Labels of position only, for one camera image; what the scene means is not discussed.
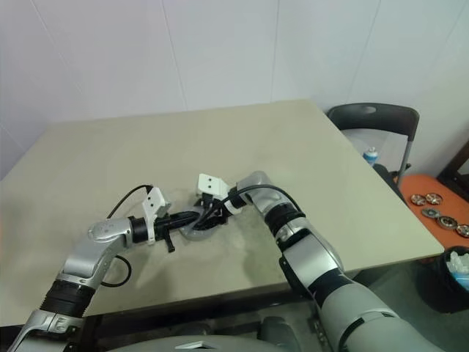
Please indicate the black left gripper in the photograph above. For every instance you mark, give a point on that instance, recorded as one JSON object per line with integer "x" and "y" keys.
{"x": 163, "y": 227}

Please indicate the blue waste piece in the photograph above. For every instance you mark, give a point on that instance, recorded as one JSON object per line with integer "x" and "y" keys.
{"x": 462, "y": 280}

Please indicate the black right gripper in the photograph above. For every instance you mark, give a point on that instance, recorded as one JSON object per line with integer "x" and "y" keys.
{"x": 214, "y": 209}

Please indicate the motor housing with copper windings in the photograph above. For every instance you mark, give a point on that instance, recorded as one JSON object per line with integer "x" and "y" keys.
{"x": 199, "y": 237}

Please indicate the black table frame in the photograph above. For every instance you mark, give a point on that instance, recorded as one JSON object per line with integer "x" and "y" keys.
{"x": 183, "y": 311}

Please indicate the metal table leg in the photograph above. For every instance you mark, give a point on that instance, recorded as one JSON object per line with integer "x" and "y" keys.
{"x": 315, "y": 326}

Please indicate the orange stool with discs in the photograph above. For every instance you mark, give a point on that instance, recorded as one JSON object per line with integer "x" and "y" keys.
{"x": 421, "y": 185}

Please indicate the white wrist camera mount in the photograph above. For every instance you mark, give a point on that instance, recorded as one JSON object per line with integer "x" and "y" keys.
{"x": 210, "y": 183}
{"x": 152, "y": 201}

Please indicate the copper and grey motor part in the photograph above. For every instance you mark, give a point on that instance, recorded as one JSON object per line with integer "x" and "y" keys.
{"x": 462, "y": 231}
{"x": 446, "y": 222}

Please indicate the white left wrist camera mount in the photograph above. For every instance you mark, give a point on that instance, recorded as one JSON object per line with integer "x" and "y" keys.
{"x": 152, "y": 201}

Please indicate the blue and white bottle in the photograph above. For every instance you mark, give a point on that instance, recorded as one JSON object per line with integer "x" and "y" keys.
{"x": 370, "y": 155}

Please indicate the white crumpled waste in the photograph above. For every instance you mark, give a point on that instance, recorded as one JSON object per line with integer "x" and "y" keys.
{"x": 458, "y": 262}

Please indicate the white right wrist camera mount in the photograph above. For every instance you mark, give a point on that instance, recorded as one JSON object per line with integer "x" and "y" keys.
{"x": 210, "y": 183}

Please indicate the grey motor disc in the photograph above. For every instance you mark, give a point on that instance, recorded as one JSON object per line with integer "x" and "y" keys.
{"x": 430, "y": 212}

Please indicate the dark wooden frame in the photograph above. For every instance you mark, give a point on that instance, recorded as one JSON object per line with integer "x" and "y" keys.
{"x": 456, "y": 172}

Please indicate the black folding chair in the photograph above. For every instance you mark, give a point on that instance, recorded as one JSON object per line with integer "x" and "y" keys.
{"x": 377, "y": 119}

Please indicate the black waste bin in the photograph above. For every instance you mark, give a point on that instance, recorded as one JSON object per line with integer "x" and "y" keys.
{"x": 436, "y": 289}

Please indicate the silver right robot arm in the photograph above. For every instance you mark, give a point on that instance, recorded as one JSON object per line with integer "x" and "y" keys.
{"x": 315, "y": 256}

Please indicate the dark grey rounded shape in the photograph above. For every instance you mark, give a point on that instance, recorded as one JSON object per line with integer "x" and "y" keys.
{"x": 276, "y": 330}

